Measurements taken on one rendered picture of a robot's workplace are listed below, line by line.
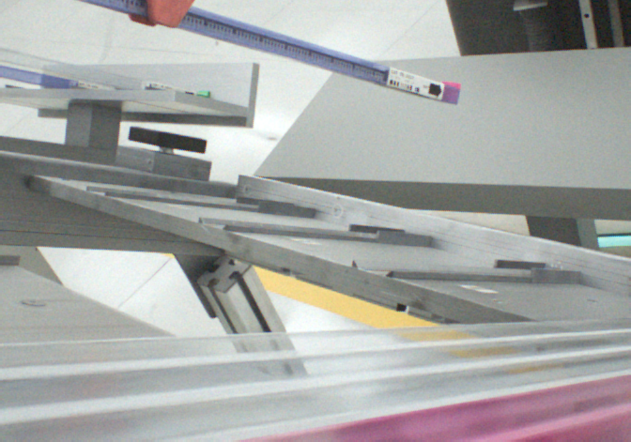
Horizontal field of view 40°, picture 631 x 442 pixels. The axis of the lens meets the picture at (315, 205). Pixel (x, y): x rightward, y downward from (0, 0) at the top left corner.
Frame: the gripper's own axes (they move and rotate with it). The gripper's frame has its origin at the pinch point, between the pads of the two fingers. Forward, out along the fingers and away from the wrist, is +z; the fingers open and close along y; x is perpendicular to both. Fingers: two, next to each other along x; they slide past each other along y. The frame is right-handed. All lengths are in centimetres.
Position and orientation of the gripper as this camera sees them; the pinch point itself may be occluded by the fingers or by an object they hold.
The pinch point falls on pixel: (155, 7)
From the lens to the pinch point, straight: 42.7
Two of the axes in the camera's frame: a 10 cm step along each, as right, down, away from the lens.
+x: 6.7, 0.8, 7.4
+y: 7.2, 1.8, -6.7
